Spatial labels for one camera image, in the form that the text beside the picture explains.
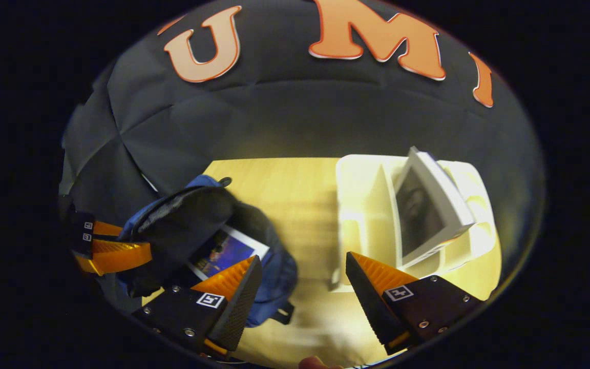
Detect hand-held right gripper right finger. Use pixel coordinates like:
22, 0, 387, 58
345, 251, 485, 355

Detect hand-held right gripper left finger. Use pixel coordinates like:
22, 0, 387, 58
131, 255, 264, 359

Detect blue cover book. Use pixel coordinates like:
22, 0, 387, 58
187, 224, 270, 281

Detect blue schoolbag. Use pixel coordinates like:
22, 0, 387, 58
116, 174, 300, 329

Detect white spine book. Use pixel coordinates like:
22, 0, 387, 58
394, 146, 476, 268

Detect white bookshelf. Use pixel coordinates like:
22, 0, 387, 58
330, 154, 498, 294

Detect black backdrop cloth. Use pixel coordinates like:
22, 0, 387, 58
58, 0, 546, 257

